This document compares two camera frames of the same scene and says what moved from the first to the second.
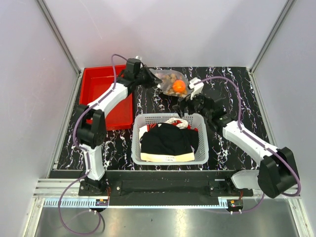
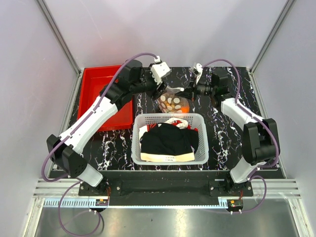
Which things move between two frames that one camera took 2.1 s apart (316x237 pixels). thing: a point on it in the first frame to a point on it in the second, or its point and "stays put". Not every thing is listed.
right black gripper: [188, 102] to [186, 94]
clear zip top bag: [173, 82] to [170, 101]
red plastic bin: [95, 81] stays put
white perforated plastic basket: [197, 121] stays put
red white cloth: [180, 123] stays put
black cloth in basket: [168, 138] stays put
